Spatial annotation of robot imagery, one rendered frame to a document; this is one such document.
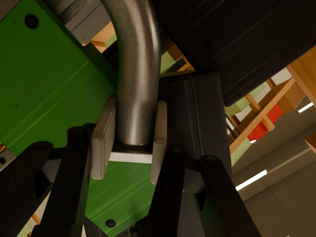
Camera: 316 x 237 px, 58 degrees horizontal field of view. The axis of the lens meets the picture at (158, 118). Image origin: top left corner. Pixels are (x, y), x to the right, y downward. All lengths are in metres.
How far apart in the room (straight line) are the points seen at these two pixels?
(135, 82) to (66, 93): 0.07
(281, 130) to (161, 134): 9.56
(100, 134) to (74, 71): 0.09
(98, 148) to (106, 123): 0.02
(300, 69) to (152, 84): 0.86
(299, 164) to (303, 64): 6.90
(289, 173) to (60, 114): 7.75
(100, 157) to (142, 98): 0.05
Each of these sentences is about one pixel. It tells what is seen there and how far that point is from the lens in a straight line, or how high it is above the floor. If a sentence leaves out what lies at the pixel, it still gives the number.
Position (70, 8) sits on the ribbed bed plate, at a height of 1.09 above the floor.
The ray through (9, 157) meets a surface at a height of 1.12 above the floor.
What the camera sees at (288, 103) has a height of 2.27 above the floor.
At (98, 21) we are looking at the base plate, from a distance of 0.88.
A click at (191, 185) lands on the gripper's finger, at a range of 0.16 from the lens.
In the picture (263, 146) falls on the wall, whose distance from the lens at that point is 9.79.
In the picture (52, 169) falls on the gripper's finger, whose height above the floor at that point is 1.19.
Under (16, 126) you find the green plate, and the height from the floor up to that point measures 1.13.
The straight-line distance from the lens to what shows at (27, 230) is 6.71.
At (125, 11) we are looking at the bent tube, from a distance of 0.19.
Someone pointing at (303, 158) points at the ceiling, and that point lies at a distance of 7.84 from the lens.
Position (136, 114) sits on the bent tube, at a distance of 0.20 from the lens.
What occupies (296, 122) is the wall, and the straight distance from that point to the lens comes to 9.74.
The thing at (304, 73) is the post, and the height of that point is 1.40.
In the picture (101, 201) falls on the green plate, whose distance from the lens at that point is 0.29.
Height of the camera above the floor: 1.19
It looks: 2 degrees up
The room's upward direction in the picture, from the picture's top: 142 degrees clockwise
